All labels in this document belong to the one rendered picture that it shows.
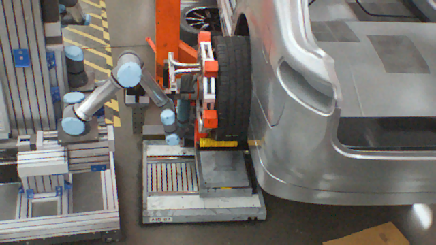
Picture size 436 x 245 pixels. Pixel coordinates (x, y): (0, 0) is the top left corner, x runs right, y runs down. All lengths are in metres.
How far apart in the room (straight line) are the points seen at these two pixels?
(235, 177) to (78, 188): 1.05
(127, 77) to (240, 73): 0.73
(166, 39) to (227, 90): 0.82
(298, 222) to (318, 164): 1.30
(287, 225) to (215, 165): 0.64
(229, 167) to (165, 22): 1.08
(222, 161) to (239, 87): 0.79
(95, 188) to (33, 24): 1.23
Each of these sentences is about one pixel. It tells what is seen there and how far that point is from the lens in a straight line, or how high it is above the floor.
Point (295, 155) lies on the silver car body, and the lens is 2.54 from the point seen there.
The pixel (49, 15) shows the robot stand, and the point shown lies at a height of 1.42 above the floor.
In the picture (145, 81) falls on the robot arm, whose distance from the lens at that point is 2.90.
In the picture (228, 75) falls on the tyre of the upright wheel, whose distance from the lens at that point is 3.11.
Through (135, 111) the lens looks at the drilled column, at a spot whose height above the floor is 0.23.
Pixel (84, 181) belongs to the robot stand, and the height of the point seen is 0.21.
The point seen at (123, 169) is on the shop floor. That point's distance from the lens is 4.07.
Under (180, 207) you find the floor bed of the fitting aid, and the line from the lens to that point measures 3.68.
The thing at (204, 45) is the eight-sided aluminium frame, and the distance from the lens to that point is 3.33.
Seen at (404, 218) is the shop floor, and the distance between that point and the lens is 4.07.
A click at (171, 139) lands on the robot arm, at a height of 0.87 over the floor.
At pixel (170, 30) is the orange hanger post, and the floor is 1.01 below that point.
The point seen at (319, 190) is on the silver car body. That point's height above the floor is 0.90.
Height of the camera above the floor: 2.74
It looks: 38 degrees down
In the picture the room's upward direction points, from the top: 5 degrees clockwise
